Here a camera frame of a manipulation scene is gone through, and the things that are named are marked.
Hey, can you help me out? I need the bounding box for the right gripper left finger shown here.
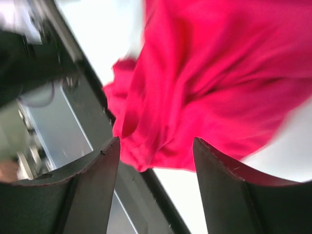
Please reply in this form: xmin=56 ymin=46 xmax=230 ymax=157
xmin=0 ymin=137 xmax=120 ymax=234

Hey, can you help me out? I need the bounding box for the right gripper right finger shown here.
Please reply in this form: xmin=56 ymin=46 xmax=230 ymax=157
xmin=193 ymin=138 xmax=312 ymax=234

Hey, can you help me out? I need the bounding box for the magenta t shirt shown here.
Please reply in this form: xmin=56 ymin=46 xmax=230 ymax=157
xmin=103 ymin=0 xmax=312 ymax=172

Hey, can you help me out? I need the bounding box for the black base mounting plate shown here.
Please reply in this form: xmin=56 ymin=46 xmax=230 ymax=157
xmin=32 ymin=0 xmax=189 ymax=234

